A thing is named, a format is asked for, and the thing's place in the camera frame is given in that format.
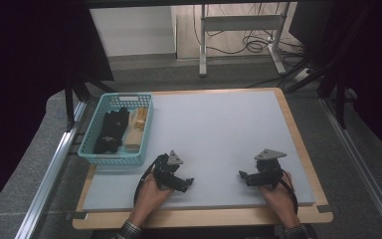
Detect dark curtain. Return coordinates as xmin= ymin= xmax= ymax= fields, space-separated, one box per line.
xmin=324 ymin=0 xmax=382 ymax=165
xmin=0 ymin=0 xmax=114 ymax=218

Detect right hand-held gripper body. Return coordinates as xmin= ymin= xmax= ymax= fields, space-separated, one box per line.
xmin=254 ymin=148 xmax=287 ymax=191

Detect black cables on floor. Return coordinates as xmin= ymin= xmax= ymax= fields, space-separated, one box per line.
xmin=192 ymin=3 xmax=307 ymax=57

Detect person's left hand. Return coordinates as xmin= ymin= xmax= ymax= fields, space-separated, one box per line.
xmin=127 ymin=174 xmax=175 ymax=227

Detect white metal desk frame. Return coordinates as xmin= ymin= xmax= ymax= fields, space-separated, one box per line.
xmin=198 ymin=3 xmax=288 ymax=78

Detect person's checked sleeve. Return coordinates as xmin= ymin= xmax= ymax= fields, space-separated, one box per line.
xmin=281 ymin=224 xmax=310 ymax=239
xmin=113 ymin=219 xmax=144 ymax=239

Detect right hand-held gripper black cable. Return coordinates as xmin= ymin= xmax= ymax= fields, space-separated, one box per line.
xmin=280 ymin=168 xmax=299 ymax=215

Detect person's right hand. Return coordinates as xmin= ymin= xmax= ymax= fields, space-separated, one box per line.
xmin=260 ymin=171 xmax=301 ymax=229

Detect turquoise plastic basket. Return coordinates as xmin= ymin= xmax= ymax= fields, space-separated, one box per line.
xmin=78 ymin=93 xmax=154 ymax=166

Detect left hand-held gripper black cable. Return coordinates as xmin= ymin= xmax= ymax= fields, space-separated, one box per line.
xmin=132 ymin=155 xmax=162 ymax=207

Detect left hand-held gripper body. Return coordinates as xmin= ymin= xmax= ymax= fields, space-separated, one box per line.
xmin=151 ymin=149 xmax=184 ymax=192

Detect hand-held gripper black cable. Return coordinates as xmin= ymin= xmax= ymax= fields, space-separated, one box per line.
xmin=280 ymin=168 xmax=299 ymax=215
xmin=132 ymin=155 xmax=162 ymax=207

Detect aluminium rail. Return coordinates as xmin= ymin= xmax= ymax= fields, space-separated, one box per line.
xmin=319 ymin=97 xmax=382 ymax=239
xmin=14 ymin=101 xmax=88 ymax=239

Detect black metal stand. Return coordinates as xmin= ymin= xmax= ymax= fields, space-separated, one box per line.
xmin=63 ymin=74 xmax=115 ymax=131
xmin=284 ymin=49 xmax=360 ymax=130

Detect white cabinet panel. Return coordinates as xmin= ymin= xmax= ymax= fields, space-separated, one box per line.
xmin=89 ymin=5 xmax=177 ymax=58

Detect person's right checked sleeve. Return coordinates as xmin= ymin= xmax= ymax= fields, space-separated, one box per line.
xmin=281 ymin=224 xmax=310 ymax=239

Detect person's left checked sleeve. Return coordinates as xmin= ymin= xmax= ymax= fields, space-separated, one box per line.
xmin=113 ymin=219 xmax=144 ymax=239

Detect white power strip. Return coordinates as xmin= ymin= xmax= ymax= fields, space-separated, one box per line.
xmin=292 ymin=67 xmax=311 ymax=83

